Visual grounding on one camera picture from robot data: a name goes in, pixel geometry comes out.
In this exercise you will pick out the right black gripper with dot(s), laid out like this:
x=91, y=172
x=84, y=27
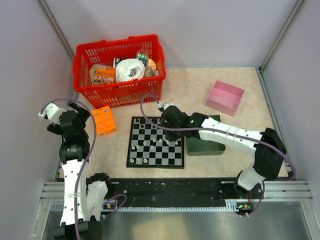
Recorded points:
x=172, y=138

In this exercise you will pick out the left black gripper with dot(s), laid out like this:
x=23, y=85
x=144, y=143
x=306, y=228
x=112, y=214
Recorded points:
x=82, y=114

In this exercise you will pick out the black and white chessboard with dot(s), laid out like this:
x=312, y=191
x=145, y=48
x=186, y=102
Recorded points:
x=149, y=148

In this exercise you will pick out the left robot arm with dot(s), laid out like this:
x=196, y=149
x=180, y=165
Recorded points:
x=83, y=197

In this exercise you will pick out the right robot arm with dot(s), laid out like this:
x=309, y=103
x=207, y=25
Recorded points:
x=266, y=147

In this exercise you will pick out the dark green tray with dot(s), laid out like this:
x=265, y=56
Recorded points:
x=198, y=147

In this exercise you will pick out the pink box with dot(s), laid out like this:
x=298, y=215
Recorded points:
x=224, y=98

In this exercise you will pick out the orange snack box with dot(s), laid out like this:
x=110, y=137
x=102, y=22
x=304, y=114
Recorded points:
x=102, y=74

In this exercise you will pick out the red plastic shopping basket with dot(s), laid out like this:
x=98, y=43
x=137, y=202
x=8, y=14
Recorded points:
x=146, y=48

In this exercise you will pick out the white plastic bag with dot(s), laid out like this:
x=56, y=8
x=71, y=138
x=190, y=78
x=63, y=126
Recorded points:
x=129, y=70

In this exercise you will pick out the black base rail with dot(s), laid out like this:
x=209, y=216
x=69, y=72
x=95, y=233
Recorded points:
x=179, y=192

